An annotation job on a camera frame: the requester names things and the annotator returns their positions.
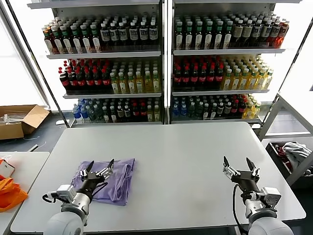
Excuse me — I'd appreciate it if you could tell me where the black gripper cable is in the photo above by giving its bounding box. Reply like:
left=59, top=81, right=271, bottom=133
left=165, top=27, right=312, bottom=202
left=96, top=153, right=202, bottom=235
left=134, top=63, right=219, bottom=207
left=232, top=183, right=246, bottom=226
left=91, top=181, right=109, bottom=196

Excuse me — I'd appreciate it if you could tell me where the grey crumpled cloth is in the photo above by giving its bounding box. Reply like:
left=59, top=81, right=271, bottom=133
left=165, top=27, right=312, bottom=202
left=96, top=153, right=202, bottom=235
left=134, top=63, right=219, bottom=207
left=282, top=141, right=313, bottom=160

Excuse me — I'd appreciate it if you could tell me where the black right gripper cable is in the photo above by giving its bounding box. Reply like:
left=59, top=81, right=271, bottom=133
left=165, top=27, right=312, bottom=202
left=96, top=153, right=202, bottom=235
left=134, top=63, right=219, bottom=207
left=232, top=183, right=246, bottom=226

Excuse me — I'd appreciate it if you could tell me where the white plastic strips bundle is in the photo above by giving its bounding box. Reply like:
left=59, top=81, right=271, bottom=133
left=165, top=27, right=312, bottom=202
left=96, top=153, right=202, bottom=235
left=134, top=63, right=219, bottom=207
left=0, top=110, right=28, bottom=123

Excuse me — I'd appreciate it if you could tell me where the dark drink bottle beige label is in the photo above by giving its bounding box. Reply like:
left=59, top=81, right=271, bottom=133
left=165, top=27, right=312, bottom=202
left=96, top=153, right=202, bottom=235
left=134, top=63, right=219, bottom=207
left=232, top=20, right=244, bottom=47
left=242, top=20, right=253, bottom=47

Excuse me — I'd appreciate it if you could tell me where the grey metal shelf unit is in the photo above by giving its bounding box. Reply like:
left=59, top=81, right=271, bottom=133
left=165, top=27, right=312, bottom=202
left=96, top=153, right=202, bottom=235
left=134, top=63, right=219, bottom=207
left=168, top=0, right=303, bottom=125
left=26, top=0, right=167, bottom=128

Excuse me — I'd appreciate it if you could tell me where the black plastic crate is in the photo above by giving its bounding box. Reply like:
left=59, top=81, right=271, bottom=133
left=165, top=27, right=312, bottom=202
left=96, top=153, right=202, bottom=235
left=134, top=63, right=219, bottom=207
left=265, top=141, right=313, bottom=187

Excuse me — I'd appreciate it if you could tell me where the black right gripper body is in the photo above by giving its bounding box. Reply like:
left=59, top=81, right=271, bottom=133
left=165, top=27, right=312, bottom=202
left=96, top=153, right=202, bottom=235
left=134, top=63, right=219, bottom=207
left=231, top=170, right=261, bottom=194

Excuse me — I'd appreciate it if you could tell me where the orange fabric bag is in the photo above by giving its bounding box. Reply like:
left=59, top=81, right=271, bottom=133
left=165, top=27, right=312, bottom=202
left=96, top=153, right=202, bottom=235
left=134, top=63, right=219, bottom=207
left=0, top=175, right=29, bottom=212

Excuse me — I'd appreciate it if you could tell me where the green tinted water bottle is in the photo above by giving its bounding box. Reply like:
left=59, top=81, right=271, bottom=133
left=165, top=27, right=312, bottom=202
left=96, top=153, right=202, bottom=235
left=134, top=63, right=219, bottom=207
left=188, top=101, right=196, bottom=120
left=88, top=104, right=96, bottom=123
left=95, top=104, right=104, bottom=123
left=195, top=101, right=203, bottom=120

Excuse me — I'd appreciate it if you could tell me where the red crumpled cloth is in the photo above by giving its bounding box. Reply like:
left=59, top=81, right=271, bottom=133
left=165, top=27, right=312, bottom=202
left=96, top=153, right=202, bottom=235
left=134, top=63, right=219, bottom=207
left=275, top=144, right=294, bottom=172

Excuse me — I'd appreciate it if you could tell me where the dark tea bottle green label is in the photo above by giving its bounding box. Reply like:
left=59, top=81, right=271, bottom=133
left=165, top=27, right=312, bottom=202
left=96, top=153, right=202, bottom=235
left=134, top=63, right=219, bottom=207
left=184, top=21, right=194, bottom=50
left=175, top=21, right=184, bottom=50
left=224, top=20, right=233, bottom=49
left=214, top=21, right=224, bottom=49
left=70, top=24, right=84, bottom=54
left=194, top=21, right=204, bottom=50
left=90, top=23, right=102, bottom=53
left=204, top=21, right=214, bottom=49
left=80, top=23, right=93, bottom=53
left=61, top=24, right=74, bottom=54
left=51, top=25, right=65, bottom=54

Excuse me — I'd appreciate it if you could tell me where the white connector black cable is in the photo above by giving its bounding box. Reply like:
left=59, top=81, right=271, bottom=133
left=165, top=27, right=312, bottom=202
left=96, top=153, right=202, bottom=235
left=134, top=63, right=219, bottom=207
left=42, top=191, right=59, bottom=204

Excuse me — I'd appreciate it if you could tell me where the open brown cardboard box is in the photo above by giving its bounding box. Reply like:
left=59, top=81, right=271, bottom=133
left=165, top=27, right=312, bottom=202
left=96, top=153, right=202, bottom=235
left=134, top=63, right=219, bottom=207
left=0, top=104, right=51, bottom=140

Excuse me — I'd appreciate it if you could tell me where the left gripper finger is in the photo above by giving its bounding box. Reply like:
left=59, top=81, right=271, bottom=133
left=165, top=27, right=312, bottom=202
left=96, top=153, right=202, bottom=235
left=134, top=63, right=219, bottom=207
left=96, top=158, right=115, bottom=178
left=79, top=160, right=95, bottom=178

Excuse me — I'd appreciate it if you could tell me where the purple t-shirt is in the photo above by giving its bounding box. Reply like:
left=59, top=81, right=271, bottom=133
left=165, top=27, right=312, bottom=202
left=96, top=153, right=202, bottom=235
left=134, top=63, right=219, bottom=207
left=70, top=158, right=136, bottom=206

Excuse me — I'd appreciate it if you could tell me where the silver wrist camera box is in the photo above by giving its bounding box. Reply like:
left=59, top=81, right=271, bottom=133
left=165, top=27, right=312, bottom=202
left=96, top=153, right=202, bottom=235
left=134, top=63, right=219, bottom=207
left=56, top=185, right=76, bottom=202
left=260, top=187, right=282, bottom=209

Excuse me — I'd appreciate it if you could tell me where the cola bottle red cap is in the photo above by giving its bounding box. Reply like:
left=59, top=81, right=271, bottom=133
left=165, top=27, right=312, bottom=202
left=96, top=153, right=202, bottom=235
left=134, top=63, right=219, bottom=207
left=173, top=66, right=182, bottom=88
left=182, top=65, right=191, bottom=88
left=93, top=68, right=103, bottom=91
left=76, top=69, right=87, bottom=92
left=67, top=69, right=78, bottom=92
left=139, top=102, right=147, bottom=122
left=85, top=68, right=95, bottom=92
left=231, top=99, right=240, bottom=119
left=132, top=102, right=140, bottom=122
left=58, top=68, right=71, bottom=92
left=101, top=68, right=111, bottom=91
left=190, top=65, right=199, bottom=88
left=199, top=65, right=207, bottom=88
left=215, top=64, right=224, bottom=88
left=207, top=64, right=216, bottom=88
left=238, top=98, right=246, bottom=118

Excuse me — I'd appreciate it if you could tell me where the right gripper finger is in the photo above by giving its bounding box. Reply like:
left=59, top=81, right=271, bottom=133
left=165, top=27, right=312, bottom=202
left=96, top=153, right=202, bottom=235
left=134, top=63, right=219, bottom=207
left=246, top=157, right=261, bottom=180
left=222, top=156, right=241, bottom=181

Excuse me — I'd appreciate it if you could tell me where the dark slanted frame pole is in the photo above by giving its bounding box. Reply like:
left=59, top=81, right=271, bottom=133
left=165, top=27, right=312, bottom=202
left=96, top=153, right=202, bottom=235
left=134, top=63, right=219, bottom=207
left=5, top=0, right=70, bottom=128

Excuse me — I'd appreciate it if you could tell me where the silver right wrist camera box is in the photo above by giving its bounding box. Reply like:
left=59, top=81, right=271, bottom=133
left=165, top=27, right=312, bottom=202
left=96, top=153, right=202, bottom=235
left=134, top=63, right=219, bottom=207
left=260, top=187, right=282, bottom=209

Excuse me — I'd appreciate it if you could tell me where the blue water bottle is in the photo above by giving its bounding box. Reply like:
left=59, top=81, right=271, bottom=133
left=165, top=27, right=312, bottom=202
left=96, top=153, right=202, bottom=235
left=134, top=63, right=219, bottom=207
left=72, top=104, right=81, bottom=123
left=180, top=102, right=188, bottom=121
left=80, top=102, right=89, bottom=123
left=172, top=102, right=180, bottom=121

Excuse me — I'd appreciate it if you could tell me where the dark drink bottle blue label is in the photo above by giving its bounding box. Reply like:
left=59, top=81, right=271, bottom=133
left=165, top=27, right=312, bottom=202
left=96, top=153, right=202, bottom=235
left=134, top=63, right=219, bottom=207
left=119, top=22, right=130, bottom=47
left=270, top=20, right=281, bottom=47
left=109, top=22, right=121, bottom=47
left=138, top=21, right=150, bottom=46
left=261, top=20, right=272, bottom=47
left=251, top=20, right=263, bottom=47
left=100, top=22, right=112, bottom=47
left=129, top=21, right=140, bottom=46
left=148, top=20, right=159, bottom=46

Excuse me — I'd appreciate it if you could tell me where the white box orange flap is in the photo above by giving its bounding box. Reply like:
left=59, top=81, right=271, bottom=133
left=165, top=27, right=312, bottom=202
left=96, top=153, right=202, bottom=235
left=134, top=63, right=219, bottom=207
left=0, top=158, right=16, bottom=178

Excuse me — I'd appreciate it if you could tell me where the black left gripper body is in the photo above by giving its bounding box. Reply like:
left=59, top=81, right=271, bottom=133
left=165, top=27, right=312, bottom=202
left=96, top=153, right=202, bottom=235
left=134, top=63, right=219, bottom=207
left=80, top=172, right=107, bottom=194

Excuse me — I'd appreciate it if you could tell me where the grey metal frame table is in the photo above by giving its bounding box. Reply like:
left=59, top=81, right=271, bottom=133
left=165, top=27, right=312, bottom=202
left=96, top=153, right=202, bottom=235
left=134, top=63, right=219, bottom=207
left=258, top=92, right=313, bottom=141

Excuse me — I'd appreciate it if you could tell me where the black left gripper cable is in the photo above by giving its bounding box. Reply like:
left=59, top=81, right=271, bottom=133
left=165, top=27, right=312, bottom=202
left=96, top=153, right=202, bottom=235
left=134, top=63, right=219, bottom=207
left=91, top=181, right=109, bottom=196

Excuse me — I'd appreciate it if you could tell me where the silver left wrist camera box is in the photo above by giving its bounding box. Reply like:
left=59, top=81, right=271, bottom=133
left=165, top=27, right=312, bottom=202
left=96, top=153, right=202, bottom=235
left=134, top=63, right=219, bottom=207
left=56, top=185, right=76, bottom=202

